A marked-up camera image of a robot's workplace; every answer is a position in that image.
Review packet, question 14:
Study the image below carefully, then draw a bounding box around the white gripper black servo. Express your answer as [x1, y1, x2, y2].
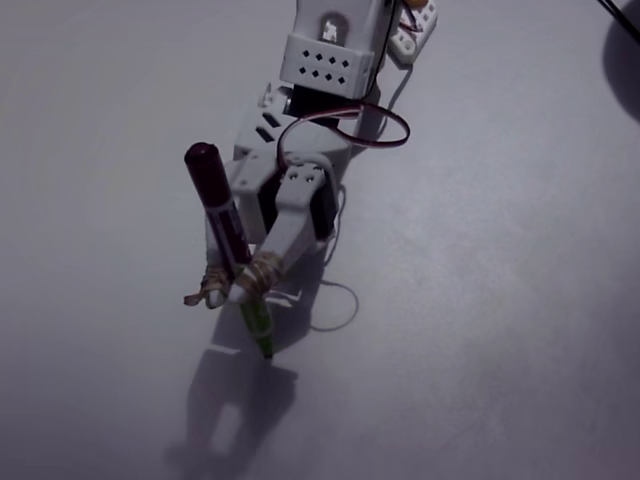
[204, 151, 346, 310]

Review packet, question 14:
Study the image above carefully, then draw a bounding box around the green marker maroon cap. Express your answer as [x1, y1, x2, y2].
[183, 141, 276, 361]

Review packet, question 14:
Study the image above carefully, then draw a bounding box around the red black servo wire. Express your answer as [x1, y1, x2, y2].
[276, 102, 412, 174]

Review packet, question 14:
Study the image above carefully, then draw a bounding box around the white perforated base bracket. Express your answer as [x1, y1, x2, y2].
[388, 0, 441, 65]

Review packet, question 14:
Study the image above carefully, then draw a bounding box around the black cable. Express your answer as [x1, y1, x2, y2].
[596, 0, 640, 45]

